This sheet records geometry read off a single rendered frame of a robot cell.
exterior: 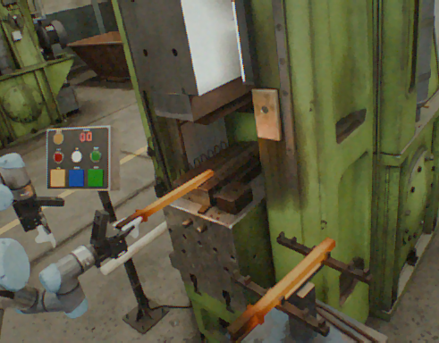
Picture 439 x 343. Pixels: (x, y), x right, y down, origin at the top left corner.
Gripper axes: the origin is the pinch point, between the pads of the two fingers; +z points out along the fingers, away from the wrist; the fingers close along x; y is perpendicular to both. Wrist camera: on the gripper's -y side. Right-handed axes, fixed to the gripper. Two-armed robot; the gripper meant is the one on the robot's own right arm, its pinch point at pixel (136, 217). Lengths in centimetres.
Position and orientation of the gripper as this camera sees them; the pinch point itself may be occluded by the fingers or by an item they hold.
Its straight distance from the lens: 137.0
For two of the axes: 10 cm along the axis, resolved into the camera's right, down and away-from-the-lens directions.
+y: 1.6, 8.9, 4.4
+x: 7.5, 1.8, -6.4
